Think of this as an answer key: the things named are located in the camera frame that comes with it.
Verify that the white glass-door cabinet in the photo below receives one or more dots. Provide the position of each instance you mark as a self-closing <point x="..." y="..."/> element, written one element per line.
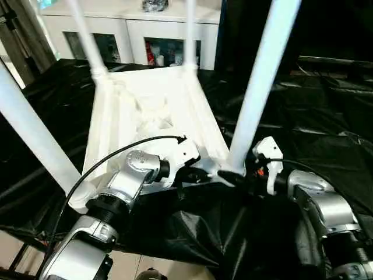
<point x="128" y="29"/>

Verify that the white plastic table top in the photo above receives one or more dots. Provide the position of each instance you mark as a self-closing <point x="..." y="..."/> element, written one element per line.
<point x="145" y="111"/>

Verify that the grey metal rack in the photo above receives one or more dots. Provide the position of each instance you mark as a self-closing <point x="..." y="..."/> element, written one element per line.
<point x="23" y="32"/>

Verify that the black robot left foot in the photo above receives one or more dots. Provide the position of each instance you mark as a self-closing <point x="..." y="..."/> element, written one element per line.
<point x="151" y="275"/>

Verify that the dark grey bar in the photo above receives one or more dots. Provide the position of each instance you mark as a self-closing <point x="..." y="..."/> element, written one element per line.
<point x="335" y="60"/>

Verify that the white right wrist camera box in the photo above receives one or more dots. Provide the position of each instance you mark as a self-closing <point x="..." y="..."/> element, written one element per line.
<point x="268" y="156"/>

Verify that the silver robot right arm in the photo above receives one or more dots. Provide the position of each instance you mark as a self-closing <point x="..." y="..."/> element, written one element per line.
<point x="326" y="204"/>

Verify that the shiny silver ornament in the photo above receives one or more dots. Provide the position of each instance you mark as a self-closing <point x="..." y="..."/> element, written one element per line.
<point x="155" y="4"/>

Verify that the black mat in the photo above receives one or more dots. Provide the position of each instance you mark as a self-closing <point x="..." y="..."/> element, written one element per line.
<point x="303" y="128"/>

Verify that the black folding table frame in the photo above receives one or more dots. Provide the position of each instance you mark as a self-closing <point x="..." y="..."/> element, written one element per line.
<point x="17" y="256"/>

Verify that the white plastic table leg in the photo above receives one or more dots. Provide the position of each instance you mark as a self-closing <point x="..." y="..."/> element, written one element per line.
<point x="190" y="35"/>
<point x="32" y="128"/>
<point x="87" y="41"/>
<point x="262" y="76"/>

